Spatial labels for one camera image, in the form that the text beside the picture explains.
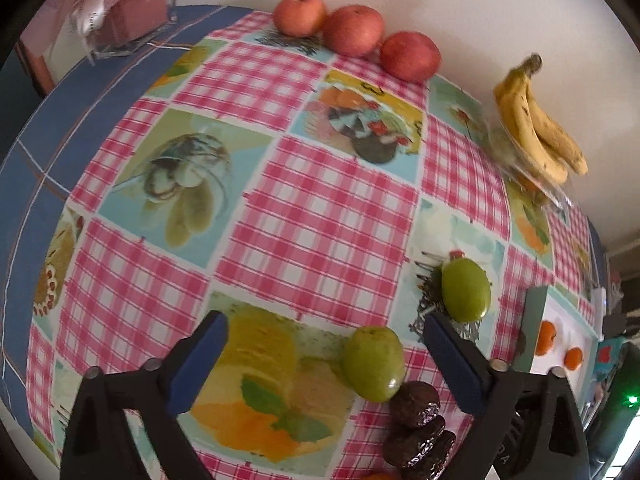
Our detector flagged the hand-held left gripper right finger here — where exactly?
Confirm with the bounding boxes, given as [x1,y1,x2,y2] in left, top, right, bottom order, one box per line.
[422,312,591,480]

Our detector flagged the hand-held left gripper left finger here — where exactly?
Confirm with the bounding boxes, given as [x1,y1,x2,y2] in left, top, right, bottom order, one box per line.
[60,310,229,480]

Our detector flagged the green round fruit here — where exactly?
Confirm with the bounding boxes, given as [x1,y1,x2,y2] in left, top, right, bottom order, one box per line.
[440,257,492,322]
[341,326,405,403]

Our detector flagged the pink chequered tablecloth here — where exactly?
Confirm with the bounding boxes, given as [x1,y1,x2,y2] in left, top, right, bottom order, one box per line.
[25,7,608,480]

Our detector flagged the clear plastic container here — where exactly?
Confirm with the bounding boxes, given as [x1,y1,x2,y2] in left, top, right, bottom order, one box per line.
[487,120,576,211]

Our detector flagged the yellow banana bunch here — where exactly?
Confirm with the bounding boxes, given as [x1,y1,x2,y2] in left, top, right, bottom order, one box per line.
[493,53,589,185]

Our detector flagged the blue tablecloth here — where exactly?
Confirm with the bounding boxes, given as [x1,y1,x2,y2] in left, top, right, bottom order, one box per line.
[0,4,251,441]

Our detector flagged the red apple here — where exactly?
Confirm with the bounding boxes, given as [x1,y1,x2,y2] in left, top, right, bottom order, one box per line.
[322,4,386,58]
[379,31,442,83]
[273,0,328,37]

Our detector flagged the wooden chair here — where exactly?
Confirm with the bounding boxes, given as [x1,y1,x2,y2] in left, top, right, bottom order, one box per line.
[14,10,66,97]

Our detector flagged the glass vase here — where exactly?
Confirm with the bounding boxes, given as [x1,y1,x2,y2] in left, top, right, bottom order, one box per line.
[65,0,178,63]

